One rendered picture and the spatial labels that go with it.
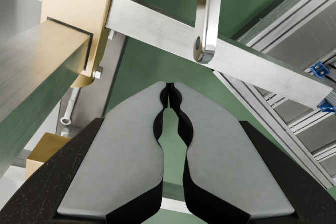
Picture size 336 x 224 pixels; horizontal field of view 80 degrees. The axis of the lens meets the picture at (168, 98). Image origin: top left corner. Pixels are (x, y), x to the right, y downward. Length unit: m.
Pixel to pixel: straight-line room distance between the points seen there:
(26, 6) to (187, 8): 0.72
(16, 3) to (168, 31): 0.33
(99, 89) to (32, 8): 0.19
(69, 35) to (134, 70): 0.96
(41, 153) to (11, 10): 0.27
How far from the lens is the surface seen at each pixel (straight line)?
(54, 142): 0.33
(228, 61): 0.22
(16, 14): 0.48
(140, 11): 0.19
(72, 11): 0.20
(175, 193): 0.37
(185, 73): 1.13
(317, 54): 1.08
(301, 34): 1.00
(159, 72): 1.12
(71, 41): 0.17
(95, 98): 0.39
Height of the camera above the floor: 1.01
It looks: 57 degrees down
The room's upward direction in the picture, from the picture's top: 177 degrees clockwise
